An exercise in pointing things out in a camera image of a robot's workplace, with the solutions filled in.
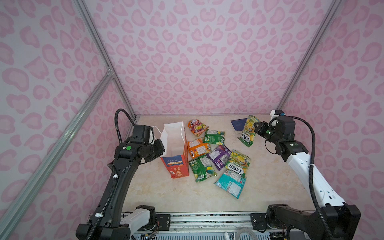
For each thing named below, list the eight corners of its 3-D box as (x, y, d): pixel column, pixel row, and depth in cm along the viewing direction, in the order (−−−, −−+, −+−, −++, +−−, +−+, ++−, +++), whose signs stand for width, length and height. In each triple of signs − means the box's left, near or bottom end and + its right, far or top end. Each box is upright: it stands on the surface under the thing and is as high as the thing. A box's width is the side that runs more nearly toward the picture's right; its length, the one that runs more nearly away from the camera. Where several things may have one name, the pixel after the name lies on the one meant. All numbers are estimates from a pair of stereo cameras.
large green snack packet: (197, 184, 87) (197, 182, 84) (188, 163, 95) (188, 161, 92) (216, 176, 89) (216, 174, 87) (206, 157, 98) (206, 154, 95)
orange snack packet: (191, 158, 97) (191, 156, 95) (186, 144, 104) (186, 142, 102) (212, 152, 100) (212, 150, 98) (206, 138, 107) (206, 136, 105)
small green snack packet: (203, 143, 105) (203, 140, 103) (205, 131, 111) (205, 128, 109) (224, 145, 103) (224, 142, 101) (224, 133, 110) (225, 131, 107)
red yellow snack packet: (185, 127, 114) (185, 124, 112) (195, 120, 119) (195, 116, 116) (197, 137, 109) (197, 133, 106) (207, 128, 113) (207, 125, 110)
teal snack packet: (214, 184, 87) (215, 182, 84) (225, 167, 93) (225, 165, 91) (238, 200, 81) (239, 198, 79) (247, 181, 87) (249, 179, 85)
